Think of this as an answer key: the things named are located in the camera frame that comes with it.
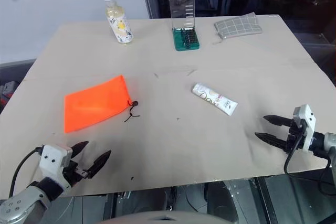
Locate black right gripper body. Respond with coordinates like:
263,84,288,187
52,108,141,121
285,118,307,153

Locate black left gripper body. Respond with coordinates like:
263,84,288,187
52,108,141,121
62,158,92,188

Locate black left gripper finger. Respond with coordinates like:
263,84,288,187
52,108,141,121
88,150,112,179
70,141,89,162

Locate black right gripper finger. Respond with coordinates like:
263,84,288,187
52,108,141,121
254,132,289,152
262,114,291,128

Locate white Dove tube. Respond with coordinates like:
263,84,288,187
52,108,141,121
192,82,238,116

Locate grey rounded robot body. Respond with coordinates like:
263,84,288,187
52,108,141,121
101,210,226,224

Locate grey checked fabric pouch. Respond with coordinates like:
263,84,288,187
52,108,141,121
212,12,264,46

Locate green screwdriver bit case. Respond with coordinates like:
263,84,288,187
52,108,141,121
168,0,201,51

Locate clear yellow drink bottle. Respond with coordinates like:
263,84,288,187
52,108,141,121
103,0,134,44

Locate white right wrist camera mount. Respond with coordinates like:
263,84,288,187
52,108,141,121
292,104,317,153

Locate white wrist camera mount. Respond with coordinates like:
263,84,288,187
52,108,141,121
292,104,317,153
39,144,73,189

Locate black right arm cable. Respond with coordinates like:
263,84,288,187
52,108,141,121
283,120,336,197

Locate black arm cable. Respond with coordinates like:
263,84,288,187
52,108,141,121
8,147,44,198
283,120,336,197

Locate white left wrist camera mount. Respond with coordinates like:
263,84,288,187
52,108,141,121
39,144,73,189

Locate orange drawstring pouch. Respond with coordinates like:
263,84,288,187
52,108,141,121
64,74,142,133

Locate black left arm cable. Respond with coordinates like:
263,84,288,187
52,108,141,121
8,147,44,198

